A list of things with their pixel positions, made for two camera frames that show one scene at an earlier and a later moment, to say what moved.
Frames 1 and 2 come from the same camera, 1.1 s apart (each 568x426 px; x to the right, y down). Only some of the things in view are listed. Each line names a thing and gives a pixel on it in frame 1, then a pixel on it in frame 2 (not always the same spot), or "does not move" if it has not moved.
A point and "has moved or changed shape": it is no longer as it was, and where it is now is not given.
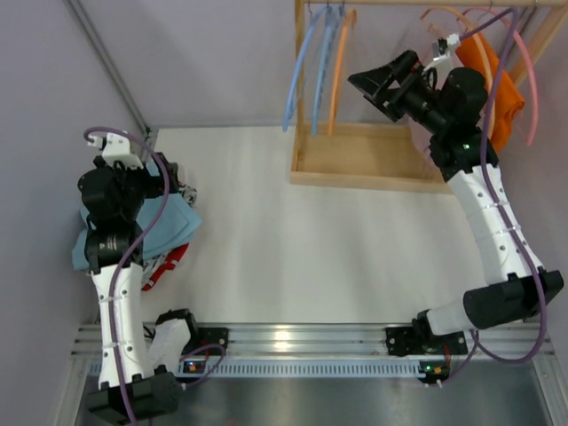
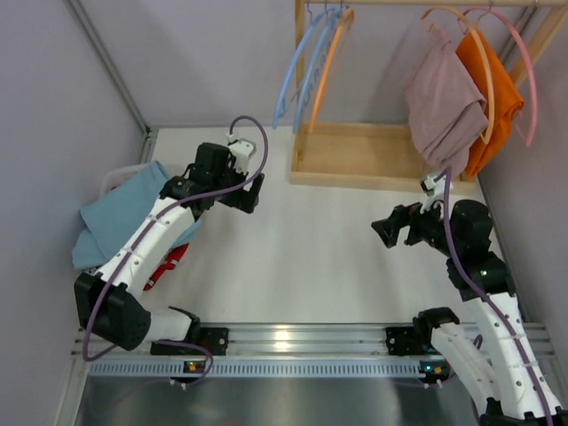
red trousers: (169, 264) does not move
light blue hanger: (327, 34) has moved or changed shape
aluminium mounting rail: (333, 341) does not move
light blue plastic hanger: (291, 101) → (294, 59)
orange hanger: (351, 23) → (346, 24)
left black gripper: (168, 176) → (242, 191)
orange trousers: (504, 98) does not move
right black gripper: (397, 90) → (411, 224)
